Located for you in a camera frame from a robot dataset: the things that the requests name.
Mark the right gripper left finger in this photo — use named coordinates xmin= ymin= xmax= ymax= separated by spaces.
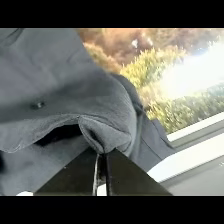
xmin=34 ymin=147 xmax=100 ymax=197

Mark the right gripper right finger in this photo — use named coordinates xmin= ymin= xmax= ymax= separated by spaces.
xmin=98 ymin=147 xmax=173 ymax=197

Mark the grey garment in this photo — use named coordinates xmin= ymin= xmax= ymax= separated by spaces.
xmin=0 ymin=27 xmax=178 ymax=197

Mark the silver frame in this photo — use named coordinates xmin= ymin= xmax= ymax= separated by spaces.
xmin=147 ymin=111 xmax=224 ymax=197

